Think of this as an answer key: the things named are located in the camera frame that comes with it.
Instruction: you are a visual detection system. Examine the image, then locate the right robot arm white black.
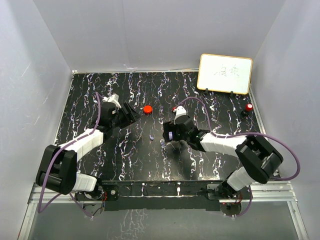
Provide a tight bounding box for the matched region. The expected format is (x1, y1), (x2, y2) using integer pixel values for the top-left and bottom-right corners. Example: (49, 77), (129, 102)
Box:
(162, 115), (284, 199)

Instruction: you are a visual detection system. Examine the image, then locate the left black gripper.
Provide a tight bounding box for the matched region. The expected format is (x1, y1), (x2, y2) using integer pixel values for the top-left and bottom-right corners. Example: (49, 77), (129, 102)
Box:
(110, 102), (142, 129)

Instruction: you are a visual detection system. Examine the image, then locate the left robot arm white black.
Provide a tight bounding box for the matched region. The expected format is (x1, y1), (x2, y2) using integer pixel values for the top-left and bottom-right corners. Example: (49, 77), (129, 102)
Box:
(35, 102), (141, 200)

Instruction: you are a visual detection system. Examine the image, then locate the red emergency stop button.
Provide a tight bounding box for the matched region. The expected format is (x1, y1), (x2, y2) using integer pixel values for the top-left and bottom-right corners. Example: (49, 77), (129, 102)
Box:
(241, 103), (253, 117)

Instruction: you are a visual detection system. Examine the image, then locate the aluminium frame rail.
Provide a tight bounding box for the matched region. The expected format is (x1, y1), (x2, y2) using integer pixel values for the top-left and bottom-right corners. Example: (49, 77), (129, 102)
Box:
(18, 181), (308, 240)

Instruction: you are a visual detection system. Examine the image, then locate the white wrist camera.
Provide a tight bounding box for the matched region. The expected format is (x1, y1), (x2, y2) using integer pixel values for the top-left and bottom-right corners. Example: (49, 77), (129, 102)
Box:
(172, 105), (187, 123)
(102, 93), (122, 109)

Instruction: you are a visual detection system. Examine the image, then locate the red earbud charging case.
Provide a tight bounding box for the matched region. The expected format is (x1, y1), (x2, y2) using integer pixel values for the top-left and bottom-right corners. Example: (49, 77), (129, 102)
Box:
(143, 105), (153, 115)

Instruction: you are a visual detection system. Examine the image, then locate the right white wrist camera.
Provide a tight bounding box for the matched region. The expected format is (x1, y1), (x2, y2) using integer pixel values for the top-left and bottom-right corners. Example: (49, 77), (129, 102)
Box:
(172, 105), (187, 123)

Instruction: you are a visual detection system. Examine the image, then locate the small whiteboard with wooden frame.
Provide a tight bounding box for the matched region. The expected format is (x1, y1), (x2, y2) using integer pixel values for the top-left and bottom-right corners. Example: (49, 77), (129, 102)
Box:
(196, 53), (253, 95)

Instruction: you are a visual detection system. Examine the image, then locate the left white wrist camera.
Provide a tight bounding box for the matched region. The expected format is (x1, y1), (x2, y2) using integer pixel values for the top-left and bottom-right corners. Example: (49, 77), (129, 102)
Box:
(102, 93), (122, 109)

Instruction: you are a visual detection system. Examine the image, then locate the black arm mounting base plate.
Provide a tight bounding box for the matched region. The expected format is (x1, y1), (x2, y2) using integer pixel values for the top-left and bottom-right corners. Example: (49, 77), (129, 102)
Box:
(75, 180), (251, 212)

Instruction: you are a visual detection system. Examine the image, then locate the purple round earbud case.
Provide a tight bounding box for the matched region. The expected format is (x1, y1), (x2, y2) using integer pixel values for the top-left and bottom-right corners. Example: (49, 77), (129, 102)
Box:
(168, 131), (173, 141)

